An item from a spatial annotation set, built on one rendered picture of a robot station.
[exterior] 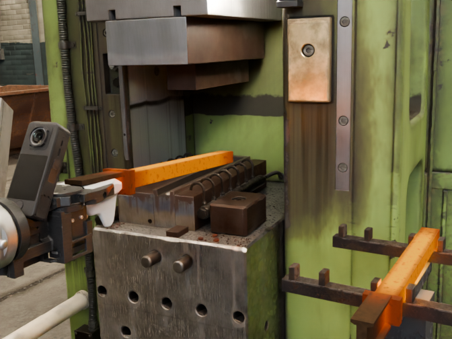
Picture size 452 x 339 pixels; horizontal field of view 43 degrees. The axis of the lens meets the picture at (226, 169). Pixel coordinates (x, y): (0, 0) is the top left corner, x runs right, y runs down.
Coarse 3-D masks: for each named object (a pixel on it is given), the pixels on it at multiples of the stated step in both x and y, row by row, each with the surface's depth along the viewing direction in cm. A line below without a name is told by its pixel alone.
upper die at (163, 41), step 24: (120, 24) 121; (144, 24) 119; (168, 24) 116; (192, 24) 117; (216, 24) 126; (240, 24) 138; (120, 48) 123; (144, 48) 120; (168, 48) 118; (192, 48) 118; (216, 48) 127; (240, 48) 139
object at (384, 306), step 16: (416, 240) 91; (432, 240) 91; (400, 256) 85; (416, 256) 84; (400, 272) 79; (416, 272) 81; (384, 288) 74; (400, 288) 74; (368, 304) 67; (384, 304) 67; (400, 304) 69; (352, 320) 64; (368, 320) 63; (384, 320) 70; (400, 320) 70; (368, 336) 64; (384, 336) 68
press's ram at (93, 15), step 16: (96, 0) 123; (112, 0) 121; (128, 0) 119; (144, 0) 118; (160, 0) 116; (176, 0) 115; (192, 0) 113; (208, 0) 112; (224, 0) 118; (240, 0) 125; (256, 0) 133; (272, 0) 142; (96, 16) 124; (112, 16) 123; (128, 16) 120; (144, 16) 118; (160, 16) 117; (176, 16) 117; (192, 16) 116; (208, 16) 117; (224, 16) 119; (240, 16) 126; (256, 16) 134; (272, 16) 143
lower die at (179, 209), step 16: (240, 160) 156; (256, 160) 159; (208, 176) 138; (224, 176) 140; (240, 176) 144; (144, 192) 128; (176, 192) 125; (192, 192) 126; (208, 192) 128; (256, 192) 154; (128, 208) 130; (144, 208) 128; (160, 208) 127; (176, 208) 125; (192, 208) 123; (144, 224) 129; (160, 224) 127; (176, 224) 126; (192, 224) 124
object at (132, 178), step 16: (176, 160) 96; (192, 160) 97; (208, 160) 102; (224, 160) 108; (80, 176) 75; (96, 176) 75; (112, 176) 77; (128, 176) 79; (144, 176) 84; (160, 176) 88; (176, 176) 92; (128, 192) 79
